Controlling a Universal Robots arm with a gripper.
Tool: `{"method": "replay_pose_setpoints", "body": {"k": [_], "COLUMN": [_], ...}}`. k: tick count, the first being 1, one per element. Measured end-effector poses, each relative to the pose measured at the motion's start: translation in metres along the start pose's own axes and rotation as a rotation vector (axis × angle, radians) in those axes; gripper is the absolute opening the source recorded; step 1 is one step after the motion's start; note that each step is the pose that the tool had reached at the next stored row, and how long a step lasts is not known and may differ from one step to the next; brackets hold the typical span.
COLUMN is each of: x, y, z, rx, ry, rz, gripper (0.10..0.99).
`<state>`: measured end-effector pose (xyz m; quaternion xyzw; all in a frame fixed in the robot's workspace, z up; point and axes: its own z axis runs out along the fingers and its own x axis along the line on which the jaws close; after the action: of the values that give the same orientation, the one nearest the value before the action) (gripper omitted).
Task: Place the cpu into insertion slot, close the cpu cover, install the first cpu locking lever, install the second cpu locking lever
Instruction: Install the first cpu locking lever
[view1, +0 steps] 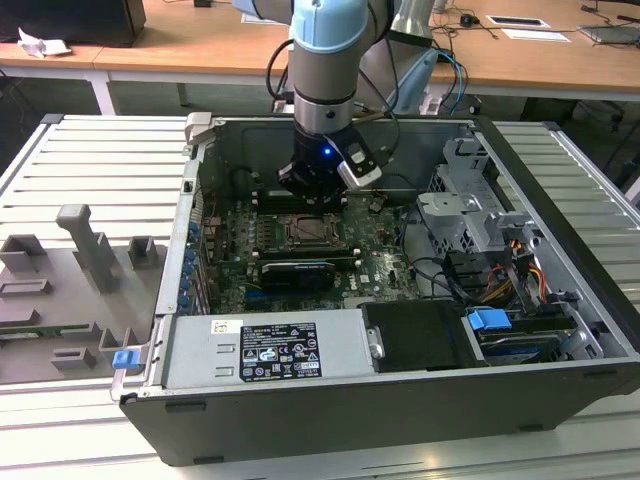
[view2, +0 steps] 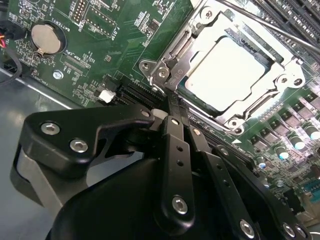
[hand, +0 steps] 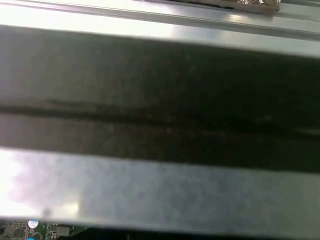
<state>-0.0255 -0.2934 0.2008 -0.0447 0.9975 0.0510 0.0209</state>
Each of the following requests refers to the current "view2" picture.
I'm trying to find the CPU with silver top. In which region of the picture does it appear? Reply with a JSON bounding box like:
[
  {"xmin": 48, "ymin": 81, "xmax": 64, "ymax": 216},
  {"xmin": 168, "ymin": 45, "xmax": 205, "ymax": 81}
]
[{"xmin": 178, "ymin": 34, "xmax": 271, "ymax": 113}]

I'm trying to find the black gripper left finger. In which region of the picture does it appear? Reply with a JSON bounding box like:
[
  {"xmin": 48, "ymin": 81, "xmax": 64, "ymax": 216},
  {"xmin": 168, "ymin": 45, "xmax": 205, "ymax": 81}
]
[{"xmin": 11, "ymin": 92, "xmax": 196, "ymax": 237}]

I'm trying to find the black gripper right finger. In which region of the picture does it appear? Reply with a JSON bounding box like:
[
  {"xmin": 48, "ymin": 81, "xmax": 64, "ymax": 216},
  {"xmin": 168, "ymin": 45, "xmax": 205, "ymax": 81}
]
[{"xmin": 179, "ymin": 98, "xmax": 313, "ymax": 240}]

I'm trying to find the metal socket cover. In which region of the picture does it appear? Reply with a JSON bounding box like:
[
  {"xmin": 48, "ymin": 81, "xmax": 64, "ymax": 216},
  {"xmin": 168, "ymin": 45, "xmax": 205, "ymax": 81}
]
[{"xmin": 162, "ymin": 9, "xmax": 305, "ymax": 128}]

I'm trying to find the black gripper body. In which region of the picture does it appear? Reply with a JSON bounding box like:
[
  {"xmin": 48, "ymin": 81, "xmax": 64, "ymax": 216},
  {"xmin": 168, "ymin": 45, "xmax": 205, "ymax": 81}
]
[{"xmin": 44, "ymin": 127, "xmax": 227, "ymax": 240}]

